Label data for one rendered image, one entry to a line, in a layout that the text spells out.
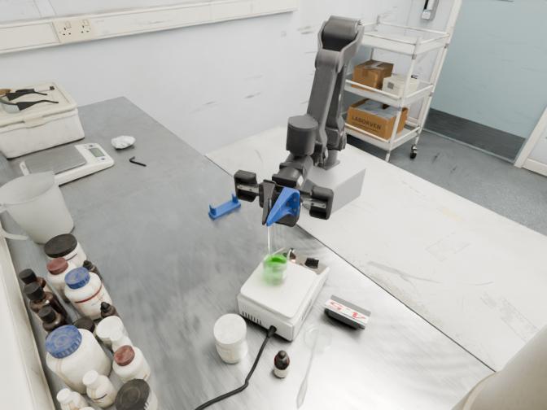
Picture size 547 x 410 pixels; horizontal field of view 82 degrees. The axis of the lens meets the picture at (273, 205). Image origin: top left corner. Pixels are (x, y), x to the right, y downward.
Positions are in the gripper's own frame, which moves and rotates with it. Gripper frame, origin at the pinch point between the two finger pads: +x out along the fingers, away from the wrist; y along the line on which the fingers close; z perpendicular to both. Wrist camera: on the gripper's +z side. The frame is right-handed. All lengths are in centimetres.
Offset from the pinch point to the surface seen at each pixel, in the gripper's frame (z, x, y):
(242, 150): 26, -58, 34
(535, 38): 21, -275, -108
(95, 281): 16.7, 14.6, 32.8
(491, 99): 71, -279, -98
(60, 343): 12.6, 27.7, 25.3
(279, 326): 21.1, 8.7, -4.6
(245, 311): 21.8, 7.5, 3.1
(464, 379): 25.6, 4.3, -39.0
